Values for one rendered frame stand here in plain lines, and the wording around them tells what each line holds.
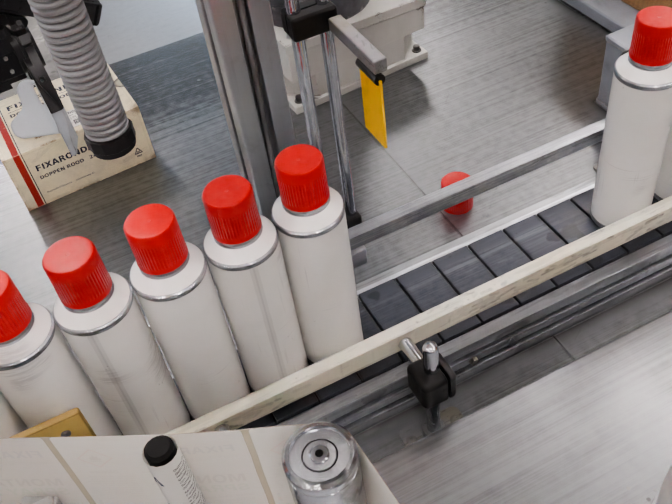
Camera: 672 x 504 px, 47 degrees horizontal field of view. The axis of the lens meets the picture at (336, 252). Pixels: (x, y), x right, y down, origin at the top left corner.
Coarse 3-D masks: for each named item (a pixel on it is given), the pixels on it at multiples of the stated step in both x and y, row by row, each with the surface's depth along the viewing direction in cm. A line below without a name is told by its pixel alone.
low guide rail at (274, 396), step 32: (640, 224) 67; (544, 256) 66; (576, 256) 66; (480, 288) 64; (512, 288) 65; (416, 320) 62; (448, 320) 63; (352, 352) 61; (384, 352) 62; (288, 384) 60; (320, 384) 61; (224, 416) 58; (256, 416) 60
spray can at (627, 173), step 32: (640, 32) 58; (640, 64) 60; (640, 96) 61; (608, 128) 65; (640, 128) 63; (608, 160) 67; (640, 160) 65; (608, 192) 69; (640, 192) 67; (608, 224) 71
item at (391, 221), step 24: (600, 120) 70; (552, 144) 68; (576, 144) 69; (504, 168) 67; (528, 168) 68; (432, 192) 66; (456, 192) 65; (480, 192) 67; (384, 216) 64; (408, 216) 64; (360, 240) 64; (216, 288) 61
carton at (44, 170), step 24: (120, 96) 91; (0, 120) 91; (72, 120) 89; (0, 144) 87; (24, 144) 87; (48, 144) 87; (144, 144) 93; (24, 168) 87; (48, 168) 89; (72, 168) 90; (96, 168) 92; (120, 168) 93; (24, 192) 89; (48, 192) 90; (72, 192) 92
